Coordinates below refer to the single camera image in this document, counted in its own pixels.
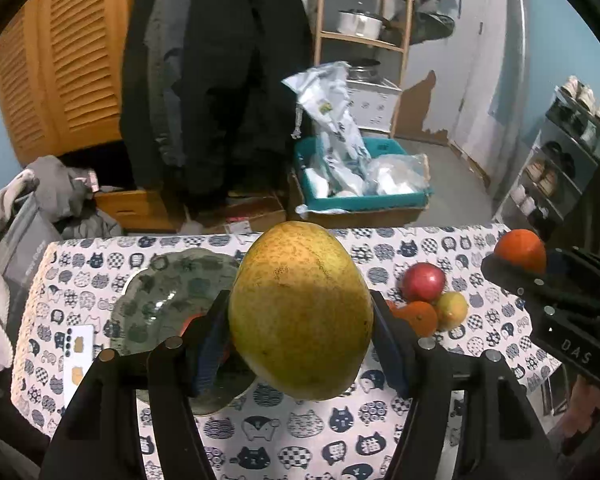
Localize medium orange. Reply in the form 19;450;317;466
390;301;438;337

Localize green yellow pear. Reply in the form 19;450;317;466
434;292;468;332

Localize small orange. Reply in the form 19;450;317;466
494;229;546;274

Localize yellow green mango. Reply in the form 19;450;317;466
228;221;374;401

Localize person right hand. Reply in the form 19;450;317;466
558;375;600;456

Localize green glass plate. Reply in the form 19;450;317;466
110;248;253;415

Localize cat pattern tablecloth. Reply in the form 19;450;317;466
10;224;558;479

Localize white sticker card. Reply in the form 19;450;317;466
62;324;94;406

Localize brown cardboard box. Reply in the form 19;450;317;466
178;194;287;235

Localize shoe rack with shoes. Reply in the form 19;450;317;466
493;75;600;240

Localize teal storage box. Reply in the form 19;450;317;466
294;138;432;214

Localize clear plastic bag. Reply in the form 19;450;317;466
365;154;430;196

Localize grey bag with clothes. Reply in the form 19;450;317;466
0;155;122;372

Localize dark hanging coats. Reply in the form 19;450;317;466
120;0;312;217

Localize white patterned storage box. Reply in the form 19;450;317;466
347;79;402;133

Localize white printed plastic bag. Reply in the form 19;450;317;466
283;61;372;196

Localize wooden louvered wardrobe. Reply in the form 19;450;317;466
0;0;133;165

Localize wooden shelf rack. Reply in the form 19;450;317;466
308;0;414;138

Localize white pot on shelf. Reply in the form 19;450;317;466
337;9;385;40

